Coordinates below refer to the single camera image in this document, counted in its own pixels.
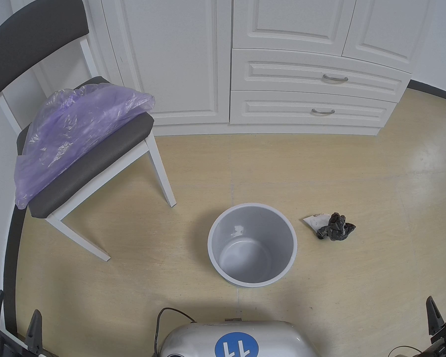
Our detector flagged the white chair dark grey cushions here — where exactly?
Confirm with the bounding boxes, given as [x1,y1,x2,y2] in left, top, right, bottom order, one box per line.
[0,0,177,262]

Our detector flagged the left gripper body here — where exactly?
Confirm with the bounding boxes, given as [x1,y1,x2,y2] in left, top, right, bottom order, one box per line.
[0,316,41,357]

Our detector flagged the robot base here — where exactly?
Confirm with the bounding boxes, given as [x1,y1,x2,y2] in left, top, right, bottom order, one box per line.
[160,320,320,357]

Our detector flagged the purple plastic bag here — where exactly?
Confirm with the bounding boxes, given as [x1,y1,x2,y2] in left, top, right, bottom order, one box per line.
[14,82,156,210]

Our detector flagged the white wardrobe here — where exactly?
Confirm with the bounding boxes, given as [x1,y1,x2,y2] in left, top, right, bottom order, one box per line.
[7,0,435,137]

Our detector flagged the black cable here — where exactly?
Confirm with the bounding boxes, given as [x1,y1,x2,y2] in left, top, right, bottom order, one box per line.
[388,345,432,357]
[153,307,197,356]

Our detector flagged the black plastic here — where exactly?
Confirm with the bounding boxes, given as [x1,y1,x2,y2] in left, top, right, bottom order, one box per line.
[316,212,357,242]

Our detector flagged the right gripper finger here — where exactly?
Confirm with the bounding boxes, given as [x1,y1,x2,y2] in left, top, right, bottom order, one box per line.
[426,296,444,336]

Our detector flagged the white trash bin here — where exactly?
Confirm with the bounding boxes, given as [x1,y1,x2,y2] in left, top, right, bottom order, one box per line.
[207,203,297,288]

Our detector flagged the white printed wrapper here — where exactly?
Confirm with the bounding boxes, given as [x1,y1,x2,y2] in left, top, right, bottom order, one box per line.
[303,213,333,233]

